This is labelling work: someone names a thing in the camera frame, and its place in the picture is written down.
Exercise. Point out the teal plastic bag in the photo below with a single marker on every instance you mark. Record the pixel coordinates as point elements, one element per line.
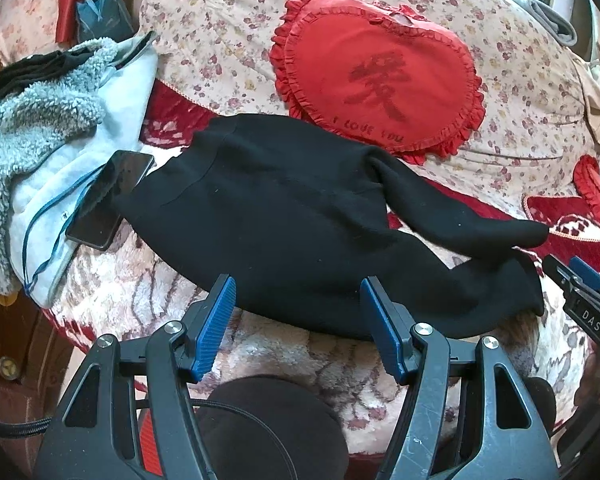
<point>103,18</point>

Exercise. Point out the red hanging cloth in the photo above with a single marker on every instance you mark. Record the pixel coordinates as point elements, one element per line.
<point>69,0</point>

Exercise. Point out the black garment on jacket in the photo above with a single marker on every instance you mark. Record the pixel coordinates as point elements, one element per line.
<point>40,67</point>

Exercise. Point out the grey folded cloth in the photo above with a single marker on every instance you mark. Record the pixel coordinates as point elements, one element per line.
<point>558,27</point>

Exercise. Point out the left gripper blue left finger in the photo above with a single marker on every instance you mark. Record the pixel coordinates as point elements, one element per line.
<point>207,323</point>

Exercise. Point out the black pants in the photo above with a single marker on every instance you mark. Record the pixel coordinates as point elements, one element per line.
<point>300,217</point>

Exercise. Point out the floral beige quilt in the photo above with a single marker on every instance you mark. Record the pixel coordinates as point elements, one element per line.
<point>217,53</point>

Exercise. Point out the black smartphone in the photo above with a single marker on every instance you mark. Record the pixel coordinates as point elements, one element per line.
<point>96,220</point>

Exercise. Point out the red and white blanket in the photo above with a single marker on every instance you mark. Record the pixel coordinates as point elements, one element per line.
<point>128,291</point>

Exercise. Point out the red heart-shaped pillow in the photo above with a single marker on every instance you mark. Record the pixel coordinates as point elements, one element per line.
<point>381,75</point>

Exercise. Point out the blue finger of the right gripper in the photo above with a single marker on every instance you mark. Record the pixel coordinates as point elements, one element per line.
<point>588,275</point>
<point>557,271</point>

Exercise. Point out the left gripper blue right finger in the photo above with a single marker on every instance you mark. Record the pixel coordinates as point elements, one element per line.
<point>389,331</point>

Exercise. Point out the light blue fleece jacket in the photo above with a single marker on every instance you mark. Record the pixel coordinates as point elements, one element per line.
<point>55,136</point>

